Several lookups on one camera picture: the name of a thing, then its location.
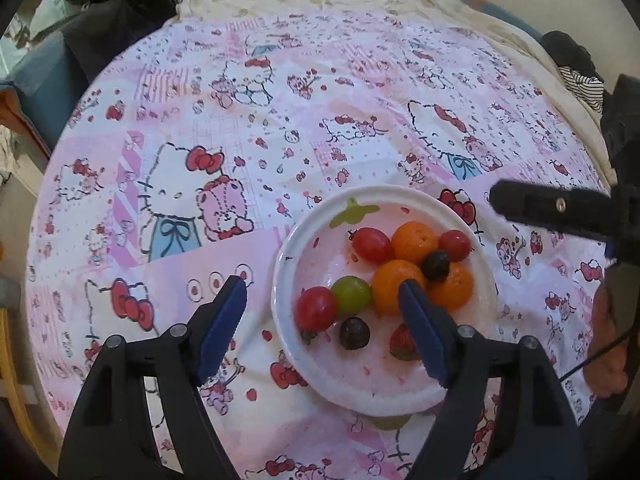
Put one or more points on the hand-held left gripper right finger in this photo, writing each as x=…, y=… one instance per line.
x=425, y=330

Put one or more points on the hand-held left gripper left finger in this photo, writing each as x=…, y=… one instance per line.
x=225, y=320

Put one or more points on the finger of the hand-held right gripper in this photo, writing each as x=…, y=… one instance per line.
x=550, y=207

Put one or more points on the red strawberry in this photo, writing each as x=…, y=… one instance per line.
x=402, y=342

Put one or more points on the large orange mandarin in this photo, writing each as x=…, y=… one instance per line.
x=390, y=285

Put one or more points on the dark purple grape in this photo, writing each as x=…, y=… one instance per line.
x=354, y=333
x=436, y=265

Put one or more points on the green grape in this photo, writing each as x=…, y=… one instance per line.
x=351, y=295

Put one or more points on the white plate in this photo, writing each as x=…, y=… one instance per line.
x=350, y=372

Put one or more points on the small orange mandarin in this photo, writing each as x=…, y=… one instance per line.
x=414, y=241

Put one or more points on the round red cherry tomato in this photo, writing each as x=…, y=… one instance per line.
x=455, y=245

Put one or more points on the large red cherry tomato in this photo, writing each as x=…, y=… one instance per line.
x=316, y=308

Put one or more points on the oval red cherry tomato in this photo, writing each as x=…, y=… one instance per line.
x=371, y=245

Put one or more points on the person's right hand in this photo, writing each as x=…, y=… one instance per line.
x=605, y=355

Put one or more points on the striped garment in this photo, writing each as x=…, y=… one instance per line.
x=582, y=87

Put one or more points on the black garment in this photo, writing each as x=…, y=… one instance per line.
x=567, y=50

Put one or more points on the blue bed sheet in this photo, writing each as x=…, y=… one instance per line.
x=485, y=5

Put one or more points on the pink cartoon printed blanket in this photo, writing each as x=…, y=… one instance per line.
x=300, y=110

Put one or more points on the white cloth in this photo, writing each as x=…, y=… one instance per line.
x=7, y=150

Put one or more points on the orange cloth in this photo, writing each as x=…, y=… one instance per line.
x=20, y=115

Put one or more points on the blue cushion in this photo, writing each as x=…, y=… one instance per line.
x=45, y=75

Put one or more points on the black clothing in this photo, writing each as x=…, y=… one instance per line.
x=115, y=15

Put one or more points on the yellow wooden frame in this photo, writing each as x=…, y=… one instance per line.
x=12, y=375

